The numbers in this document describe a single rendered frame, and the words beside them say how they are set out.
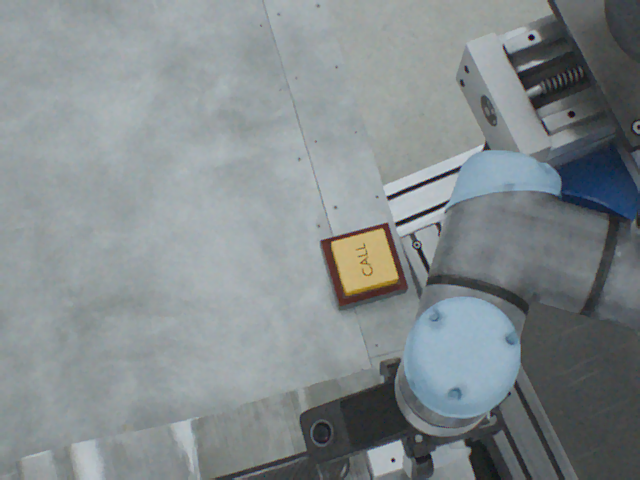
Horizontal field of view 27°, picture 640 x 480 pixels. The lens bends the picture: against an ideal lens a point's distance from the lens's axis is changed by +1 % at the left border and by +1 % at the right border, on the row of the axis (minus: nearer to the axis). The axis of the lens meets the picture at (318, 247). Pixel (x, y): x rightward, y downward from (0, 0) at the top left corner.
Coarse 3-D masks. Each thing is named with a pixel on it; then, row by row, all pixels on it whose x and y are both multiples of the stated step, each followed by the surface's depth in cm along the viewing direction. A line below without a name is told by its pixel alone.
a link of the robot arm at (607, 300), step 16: (624, 224) 94; (608, 240) 92; (624, 240) 92; (608, 256) 92; (624, 256) 92; (608, 272) 92; (624, 272) 92; (592, 288) 92; (608, 288) 92; (624, 288) 92; (592, 304) 93; (608, 304) 93; (624, 304) 92; (608, 320) 94; (624, 320) 94
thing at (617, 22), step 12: (612, 0) 128; (624, 0) 126; (636, 0) 125; (612, 12) 128; (624, 12) 126; (636, 12) 125; (612, 24) 129; (624, 24) 127; (636, 24) 126; (624, 36) 128; (636, 36) 126; (624, 48) 129; (636, 48) 127; (636, 60) 129
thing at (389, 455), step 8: (488, 416) 134; (488, 424) 134; (376, 448) 130; (384, 448) 130; (392, 448) 130; (400, 448) 130; (368, 456) 131; (376, 456) 130; (384, 456) 130; (392, 456) 130; (400, 456) 130; (368, 464) 133; (376, 464) 130; (384, 464) 130; (392, 464) 130; (400, 464) 130; (368, 472) 135; (376, 472) 130; (384, 472) 130; (392, 472) 131; (400, 472) 133
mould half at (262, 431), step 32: (320, 384) 135; (352, 384) 135; (224, 416) 134; (256, 416) 134; (288, 416) 134; (64, 448) 128; (96, 448) 129; (128, 448) 130; (160, 448) 132; (192, 448) 133; (224, 448) 134; (256, 448) 133; (288, 448) 133
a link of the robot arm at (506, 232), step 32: (480, 160) 95; (512, 160) 94; (480, 192) 93; (512, 192) 93; (544, 192) 94; (448, 224) 95; (480, 224) 93; (512, 224) 92; (544, 224) 93; (576, 224) 93; (608, 224) 93; (448, 256) 93; (480, 256) 92; (512, 256) 92; (544, 256) 92; (576, 256) 92; (480, 288) 91; (512, 288) 92; (544, 288) 93; (576, 288) 93
